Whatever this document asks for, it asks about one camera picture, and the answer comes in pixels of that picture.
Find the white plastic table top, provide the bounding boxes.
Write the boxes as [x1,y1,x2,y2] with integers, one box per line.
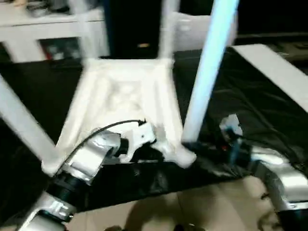
[40,57,197,178]

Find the black work mat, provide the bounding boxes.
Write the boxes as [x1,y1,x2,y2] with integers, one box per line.
[0,48,308,222]

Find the white flat board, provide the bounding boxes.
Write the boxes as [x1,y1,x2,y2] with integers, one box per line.
[232,44,308,110]

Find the grey cushion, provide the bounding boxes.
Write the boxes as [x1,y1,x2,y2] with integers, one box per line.
[173,12,239,52]

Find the tall black cabinet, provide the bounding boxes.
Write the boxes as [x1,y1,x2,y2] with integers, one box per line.
[104,0,167,60]

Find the round grey appliance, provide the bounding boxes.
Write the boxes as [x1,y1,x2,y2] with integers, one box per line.
[48,0,70,12]

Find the white cabinet with glass doors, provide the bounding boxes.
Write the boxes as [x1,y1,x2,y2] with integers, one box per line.
[0,2,109,63]

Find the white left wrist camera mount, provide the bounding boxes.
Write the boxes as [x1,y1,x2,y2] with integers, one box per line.
[119,121,157,164]

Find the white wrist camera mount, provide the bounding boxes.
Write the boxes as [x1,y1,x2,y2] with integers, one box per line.
[220,114,244,164]
[119,121,157,164]

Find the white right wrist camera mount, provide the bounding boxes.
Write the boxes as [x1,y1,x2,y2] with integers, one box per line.
[220,114,244,164]

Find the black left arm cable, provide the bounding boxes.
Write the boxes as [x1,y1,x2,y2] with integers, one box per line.
[57,119,147,174]

